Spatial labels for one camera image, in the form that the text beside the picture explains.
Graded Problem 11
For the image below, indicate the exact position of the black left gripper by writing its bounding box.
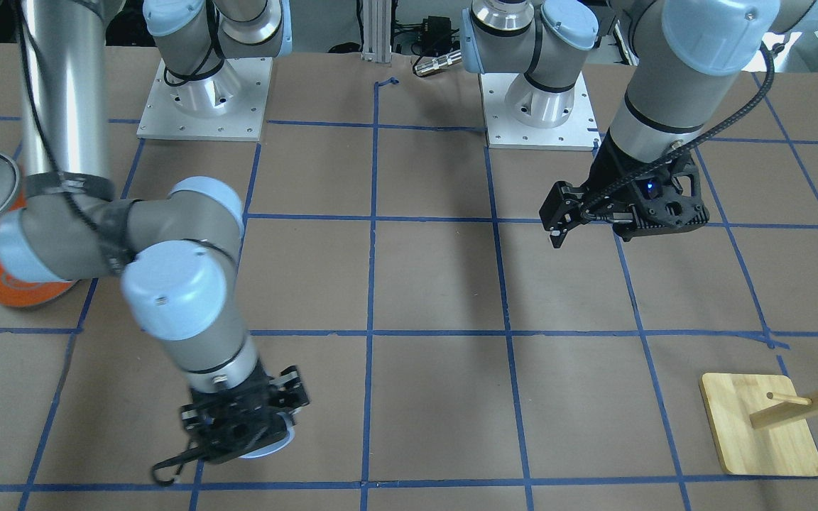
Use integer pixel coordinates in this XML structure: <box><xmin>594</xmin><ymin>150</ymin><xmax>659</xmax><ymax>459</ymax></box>
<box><xmin>539</xmin><ymin>136</ymin><xmax>709</xmax><ymax>249</ymax></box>

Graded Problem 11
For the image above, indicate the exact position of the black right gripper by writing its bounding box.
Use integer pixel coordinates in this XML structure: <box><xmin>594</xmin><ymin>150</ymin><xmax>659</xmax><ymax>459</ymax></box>
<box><xmin>180</xmin><ymin>365</ymin><xmax>310</xmax><ymax>463</ymax></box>

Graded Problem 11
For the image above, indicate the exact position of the black power adapter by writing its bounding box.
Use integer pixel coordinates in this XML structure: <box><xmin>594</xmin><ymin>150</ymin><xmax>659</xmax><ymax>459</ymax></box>
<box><xmin>419</xmin><ymin>16</ymin><xmax>452</xmax><ymax>54</ymax></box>

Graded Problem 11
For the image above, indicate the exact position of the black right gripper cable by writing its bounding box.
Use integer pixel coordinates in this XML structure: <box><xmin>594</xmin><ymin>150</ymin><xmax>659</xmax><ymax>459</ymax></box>
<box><xmin>15</xmin><ymin>0</ymin><xmax>204</xmax><ymax>488</ymax></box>

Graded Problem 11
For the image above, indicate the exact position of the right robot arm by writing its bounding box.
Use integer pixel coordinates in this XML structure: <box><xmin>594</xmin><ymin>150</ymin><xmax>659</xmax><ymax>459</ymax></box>
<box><xmin>0</xmin><ymin>1</ymin><xmax>309</xmax><ymax>468</ymax></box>

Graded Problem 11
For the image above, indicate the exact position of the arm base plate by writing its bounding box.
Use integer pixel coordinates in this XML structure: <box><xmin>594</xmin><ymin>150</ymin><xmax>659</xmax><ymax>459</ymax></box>
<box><xmin>136</xmin><ymin>57</ymin><xmax>275</xmax><ymax>142</ymax></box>
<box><xmin>479</xmin><ymin>72</ymin><xmax>600</xmax><ymax>151</ymax></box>

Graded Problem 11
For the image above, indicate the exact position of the silver cable connector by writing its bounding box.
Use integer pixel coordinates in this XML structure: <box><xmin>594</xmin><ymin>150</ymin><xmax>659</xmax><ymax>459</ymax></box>
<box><xmin>413</xmin><ymin>50</ymin><xmax>463</xmax><ymax>78</ymax></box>

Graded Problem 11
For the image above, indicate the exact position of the wooden mug stand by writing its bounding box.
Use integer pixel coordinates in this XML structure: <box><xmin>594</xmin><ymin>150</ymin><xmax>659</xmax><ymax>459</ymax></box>
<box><xmin>700</xmin><ymin>373</ymin><xmax>818</xmax><ymax>478</ymax></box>

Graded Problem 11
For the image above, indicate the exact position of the braided black cable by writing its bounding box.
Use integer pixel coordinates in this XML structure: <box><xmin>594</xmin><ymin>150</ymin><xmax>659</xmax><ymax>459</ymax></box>
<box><xmin>579</xmin><ymin>46</ymin><xmax>776</xmax><ymax>217</ymax></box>

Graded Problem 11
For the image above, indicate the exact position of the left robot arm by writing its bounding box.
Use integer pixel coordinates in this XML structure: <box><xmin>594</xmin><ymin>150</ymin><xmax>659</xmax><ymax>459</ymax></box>
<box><xmin>460</xmin><ymin>1</ymin><xmax>818</xmax><ymax>248</ymax></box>

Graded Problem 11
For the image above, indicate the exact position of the light blue cup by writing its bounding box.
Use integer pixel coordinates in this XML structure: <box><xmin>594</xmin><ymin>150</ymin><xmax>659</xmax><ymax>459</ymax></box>
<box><xmin>239</xmin><ymin>413</ymin><xmax>295</xmax><ymax>459</ymax></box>

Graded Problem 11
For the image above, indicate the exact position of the aluminium frame post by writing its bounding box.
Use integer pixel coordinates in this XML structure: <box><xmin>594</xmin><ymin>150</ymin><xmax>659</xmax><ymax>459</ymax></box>
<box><xmin>359</xmin><ymin>0</ymin><xmax>393</xmax><ymax>65</ymax></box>

